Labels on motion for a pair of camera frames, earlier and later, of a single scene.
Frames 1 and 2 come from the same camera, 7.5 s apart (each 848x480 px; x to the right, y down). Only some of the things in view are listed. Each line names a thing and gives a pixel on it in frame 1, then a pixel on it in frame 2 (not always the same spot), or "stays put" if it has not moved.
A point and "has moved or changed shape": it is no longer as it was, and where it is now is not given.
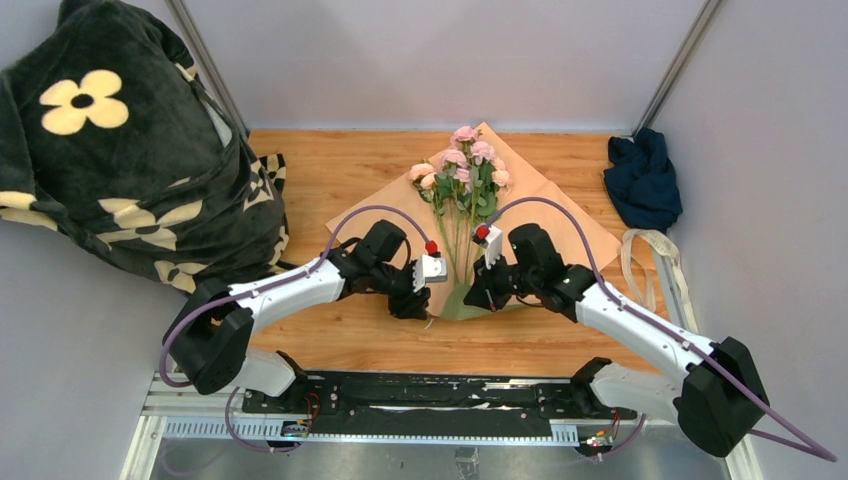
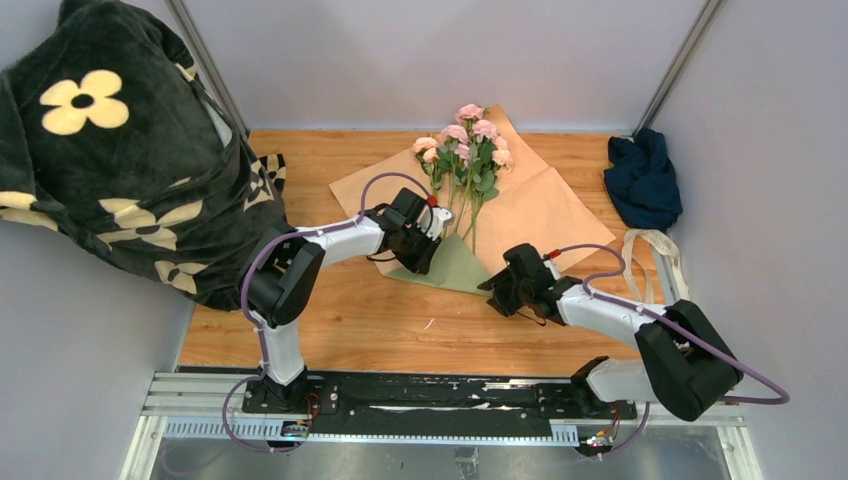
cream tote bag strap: (638, 278) stays put
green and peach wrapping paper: (528, 199) has moved or changed shape
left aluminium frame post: (187, 27) stays put
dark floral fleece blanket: (110, 131) stays put
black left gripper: (411, 305) -> (421, 264)
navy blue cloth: (642, 182) stays put
